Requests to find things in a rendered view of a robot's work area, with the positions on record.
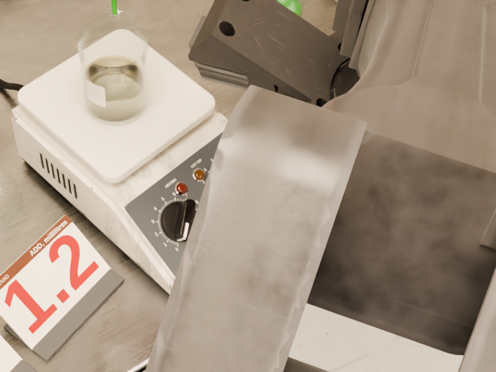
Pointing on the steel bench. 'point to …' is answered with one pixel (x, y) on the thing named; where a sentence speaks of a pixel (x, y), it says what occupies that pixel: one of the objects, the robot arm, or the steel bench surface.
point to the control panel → (160, 192)
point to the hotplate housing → (83, 191)
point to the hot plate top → (162, 127)
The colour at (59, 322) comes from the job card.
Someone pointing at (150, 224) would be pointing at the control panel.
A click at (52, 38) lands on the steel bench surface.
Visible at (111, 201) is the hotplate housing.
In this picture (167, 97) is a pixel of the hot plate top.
